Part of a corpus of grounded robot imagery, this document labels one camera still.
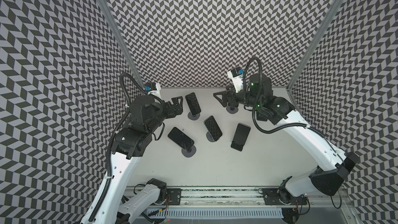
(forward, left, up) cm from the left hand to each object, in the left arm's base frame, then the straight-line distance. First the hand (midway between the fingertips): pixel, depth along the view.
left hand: (174, 101), depth 63 cm
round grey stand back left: (+14, -5, -35) cm, 38 cm away
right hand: (+4, -20, -2) cm, 20 cm away
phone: (+20, -5, -28) cm, 35 cm away
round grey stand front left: (-9, -4, -36) cm, 37 cm away
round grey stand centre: (-1, -15, -31) cm, 35 cm away
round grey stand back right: (+21, -31, -37) cm, 52 cm away
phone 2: (+5, -17, -32) cm, 36 cm away
